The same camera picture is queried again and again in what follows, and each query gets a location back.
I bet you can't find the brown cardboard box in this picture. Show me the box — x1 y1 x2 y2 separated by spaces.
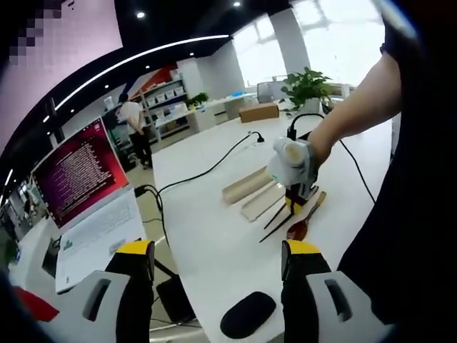
238 102 281 124

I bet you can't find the person's dark torso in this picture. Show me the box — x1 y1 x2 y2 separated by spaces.
337 21 457 322

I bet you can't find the white laptop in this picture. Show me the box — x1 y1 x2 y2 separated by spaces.
30 116 148 296

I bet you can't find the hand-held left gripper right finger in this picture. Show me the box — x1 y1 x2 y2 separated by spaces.
280 239 385 343

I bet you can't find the white counter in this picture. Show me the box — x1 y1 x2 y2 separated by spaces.
153 93 258 141

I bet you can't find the brown wooden spoon utensil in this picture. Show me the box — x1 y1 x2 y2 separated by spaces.
285 191 328 242

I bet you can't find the beige cutlery case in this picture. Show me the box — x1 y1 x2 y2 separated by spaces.
221 166 276 206

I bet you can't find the black laptop cable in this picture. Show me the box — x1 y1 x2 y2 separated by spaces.
134 184 171 247

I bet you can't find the translucent cutlery case lid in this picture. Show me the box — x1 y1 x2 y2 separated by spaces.
241 182 288 224

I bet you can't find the storage shelf with white bins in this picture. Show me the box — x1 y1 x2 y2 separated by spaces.
128 73 189 144

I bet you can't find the dark wooden chopstick utensil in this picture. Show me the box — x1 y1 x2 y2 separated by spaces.
263 199 291 230
258 212 294 244

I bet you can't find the small green plant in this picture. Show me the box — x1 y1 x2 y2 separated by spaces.
185 91 210 109

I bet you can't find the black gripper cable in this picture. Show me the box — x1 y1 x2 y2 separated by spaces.
286 112 376 205

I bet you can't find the black rectangular box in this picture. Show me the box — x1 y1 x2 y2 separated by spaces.
155 274 198 322

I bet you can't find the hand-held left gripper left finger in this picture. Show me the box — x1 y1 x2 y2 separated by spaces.
48 239 156 343

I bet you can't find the black computer mouse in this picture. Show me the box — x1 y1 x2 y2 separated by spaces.
220 291 278 335

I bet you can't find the large green potted plant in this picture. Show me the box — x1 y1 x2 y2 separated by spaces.
280 66 333 112

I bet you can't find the black power cable with plug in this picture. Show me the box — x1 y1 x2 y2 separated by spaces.
153 130 266 201

